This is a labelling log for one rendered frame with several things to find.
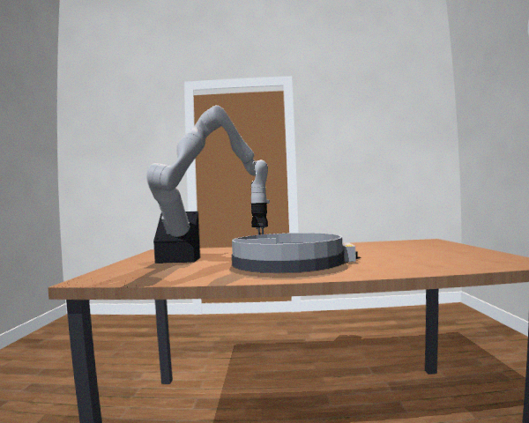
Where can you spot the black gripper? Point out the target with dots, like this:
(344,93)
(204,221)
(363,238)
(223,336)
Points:
(259,210)

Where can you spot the grey round turntable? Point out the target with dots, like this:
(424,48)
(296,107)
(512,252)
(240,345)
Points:
(288,253)

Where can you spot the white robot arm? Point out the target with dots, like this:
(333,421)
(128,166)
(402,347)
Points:
(163,179)

